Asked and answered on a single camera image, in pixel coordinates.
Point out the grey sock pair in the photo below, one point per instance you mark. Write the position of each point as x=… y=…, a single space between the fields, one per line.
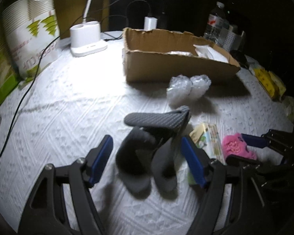
x=161 y=121

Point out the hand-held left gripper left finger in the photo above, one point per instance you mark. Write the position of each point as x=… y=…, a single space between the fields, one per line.
x=101 y=161

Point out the white charger plug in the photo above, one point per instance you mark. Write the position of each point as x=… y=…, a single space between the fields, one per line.
x=150 y=24

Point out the black round object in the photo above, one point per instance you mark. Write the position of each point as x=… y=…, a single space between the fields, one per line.
x=237 y=56

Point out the bright yellow packet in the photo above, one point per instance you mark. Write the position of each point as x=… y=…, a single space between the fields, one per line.
x=264 y=78

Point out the white perforated holder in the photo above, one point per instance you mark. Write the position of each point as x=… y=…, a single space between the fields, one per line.
x=231 y=39

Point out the yellow curtain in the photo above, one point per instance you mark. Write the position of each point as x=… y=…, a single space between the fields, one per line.
x=68 y=7

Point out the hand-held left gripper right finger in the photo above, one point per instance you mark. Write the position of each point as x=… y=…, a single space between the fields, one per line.
x=193 y=161

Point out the pink knitted item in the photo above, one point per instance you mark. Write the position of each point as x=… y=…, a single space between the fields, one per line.
x=235 y=146

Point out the pack of white paper cups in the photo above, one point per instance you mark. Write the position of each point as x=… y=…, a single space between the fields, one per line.
x=27 y=29

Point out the clear bubble wrap bundle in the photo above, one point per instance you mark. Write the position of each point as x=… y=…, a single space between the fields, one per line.
x=178 y=90
x=200 y=85

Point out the white desk lamp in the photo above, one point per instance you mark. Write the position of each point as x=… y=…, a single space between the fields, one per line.
x=88 y=41

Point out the green paper bag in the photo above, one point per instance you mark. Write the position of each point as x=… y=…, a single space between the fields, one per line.
x=0 y=78

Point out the green white tissue packet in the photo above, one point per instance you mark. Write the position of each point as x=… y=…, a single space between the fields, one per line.
x=208 y=137

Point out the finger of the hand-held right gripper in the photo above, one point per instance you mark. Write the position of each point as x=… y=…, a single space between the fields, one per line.
x=253 y=140
x=242 y=160

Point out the cardboard box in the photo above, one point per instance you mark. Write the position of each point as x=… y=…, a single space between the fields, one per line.
x=166 y=66

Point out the clear plastic water bottle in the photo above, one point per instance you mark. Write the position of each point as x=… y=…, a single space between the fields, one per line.
x=215 y=27

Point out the white plastic-wrapped bundle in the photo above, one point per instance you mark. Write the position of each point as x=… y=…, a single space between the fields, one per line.
x=208 y=51

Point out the pale yellow packet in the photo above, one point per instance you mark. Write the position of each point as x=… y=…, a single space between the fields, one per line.
x=279 y=85

